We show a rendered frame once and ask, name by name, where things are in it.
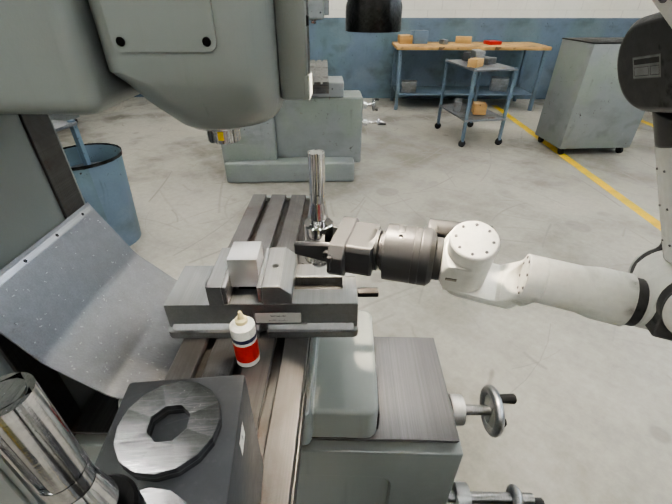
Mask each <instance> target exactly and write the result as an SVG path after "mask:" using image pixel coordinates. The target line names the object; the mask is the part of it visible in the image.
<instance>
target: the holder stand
mask: <svg viewBox="0 0 672 504"><path fill-rule="evenodd" d="M94 465H95V466H96V467H98V468H99V469H100V470H102V471H103V472H104V473H105V474H113V473H116V474H123V475H126V476H128V477H129V478H131V479H132V480H133V481H134V482H135V484H136V486H137V487H138V489H139V491H140V492H141V494H142V496H143V497H144V499H145V501H146V502H147V504H261V494H262V480H263V461H262V457H261V452H260V447H259V442H258V437H257V432H256V427H255V422H254V417H253V413H252V408H251V403H250V398H249V393H248V388H247V383H246V378H245V376H244V375H233V376H218V377H204V378H190V379H176V380H162V381H147V382H133V383H130V384H129V386H128V388H127V390H126V392H125V395H124V397H123V399H122V402H121V404H120V406H119V409H118V411H117V413H116V416H115V418H114V420H113V422H112V425H111V427H110V429H109V432H108V434H107V436H106V439H105V441H104V443H103V445H102V448H101V450H100V452H99V455H98V457H97V459H96V462H95V464H94Z"/></svg>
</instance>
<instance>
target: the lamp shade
mask: <svg viewBox="0 0 672 504"><path fill-rule="evenodd" d="M402 8H403V6H402V0H347V3H346V20H345V31H348V32H360V33H390V32H400V31H401V20H402Z"/></svg>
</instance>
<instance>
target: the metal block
mask: <svg viewBox="0 0 672 504"><path fill-rule="evenodd" d="M263 259H264V256H263V248H262V242H261V241H245V242H233V245H232V247H231V250H230V252H229V255H228V257H227V265H228V270H229V276H230V281H231V286H232V287H256V286H257V282H258V278H259V274H260V271H261V267H262V263H263Z"/></svg>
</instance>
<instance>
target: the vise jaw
mask: <svg viewBox="0 0 672 504"><path fill-rule="evenodd" d="M296 271H297V254H295V253H294V252H292V251H291V250H289V249H288V248H266V252H265V255H264V259H263V263H262V267H261V271H260V274H259V278H258V282H257V286H256V290H257V296H258V302H263V304H292V302H293V294H294V286H295V278H296Z"/></svg>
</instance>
